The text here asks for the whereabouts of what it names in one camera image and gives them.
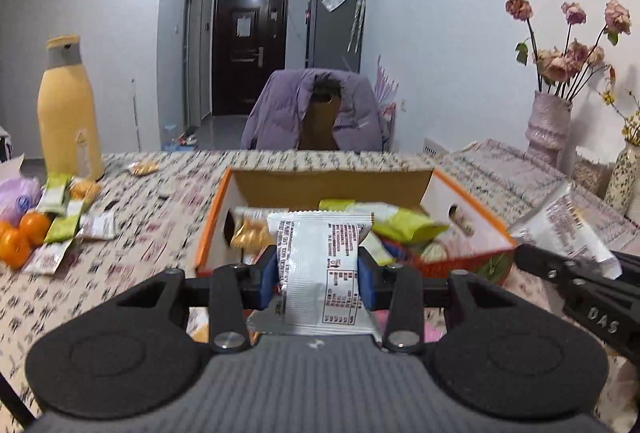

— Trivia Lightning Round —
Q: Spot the green snack bar packet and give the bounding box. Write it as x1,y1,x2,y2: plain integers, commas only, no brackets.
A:
319,199,449,245

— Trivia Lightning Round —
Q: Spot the white gold cracker packet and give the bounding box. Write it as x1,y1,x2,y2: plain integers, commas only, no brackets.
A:
509,180,623,280

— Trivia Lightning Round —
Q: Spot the orange cardboard tray box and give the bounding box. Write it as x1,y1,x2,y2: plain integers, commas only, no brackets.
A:
195,170,516,283

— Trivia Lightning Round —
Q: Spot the floral patterned vase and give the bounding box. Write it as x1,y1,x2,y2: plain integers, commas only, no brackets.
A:
604,142,639,215

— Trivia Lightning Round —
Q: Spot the calligraphy print tablecloth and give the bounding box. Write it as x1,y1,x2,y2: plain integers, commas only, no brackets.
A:
1,151,448,411

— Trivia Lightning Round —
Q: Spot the purple puffer jacket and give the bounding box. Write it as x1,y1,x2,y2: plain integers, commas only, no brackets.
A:
241,69,388,152

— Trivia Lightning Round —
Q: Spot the wooden chair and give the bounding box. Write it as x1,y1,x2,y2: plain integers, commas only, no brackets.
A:
298,85,342,151

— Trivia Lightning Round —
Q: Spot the small gold snack packet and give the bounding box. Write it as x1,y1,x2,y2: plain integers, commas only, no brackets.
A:
127,161,160,177

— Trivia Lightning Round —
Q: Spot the pink ceramic vase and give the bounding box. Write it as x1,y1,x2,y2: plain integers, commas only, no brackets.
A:
525,92,573,167

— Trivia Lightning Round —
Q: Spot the orange tangerine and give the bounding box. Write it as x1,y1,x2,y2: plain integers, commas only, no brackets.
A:
0,228,32,271
18,211,52,248

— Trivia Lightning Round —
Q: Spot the large yellow thermos bottle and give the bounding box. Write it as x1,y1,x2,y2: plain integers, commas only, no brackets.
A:
37,34,104,180

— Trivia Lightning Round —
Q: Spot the dried pink roses bouquet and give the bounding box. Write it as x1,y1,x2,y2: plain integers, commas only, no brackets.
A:
504,0,632,106

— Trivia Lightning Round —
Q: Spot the dark entrance door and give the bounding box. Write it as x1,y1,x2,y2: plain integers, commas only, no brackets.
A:
212,0,288,115

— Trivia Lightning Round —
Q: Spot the purple tissue pack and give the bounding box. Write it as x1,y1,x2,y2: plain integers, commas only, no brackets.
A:
0,154,41,226

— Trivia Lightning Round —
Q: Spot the grey refrigerator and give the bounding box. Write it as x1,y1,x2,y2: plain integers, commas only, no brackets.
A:
305,0,366,73

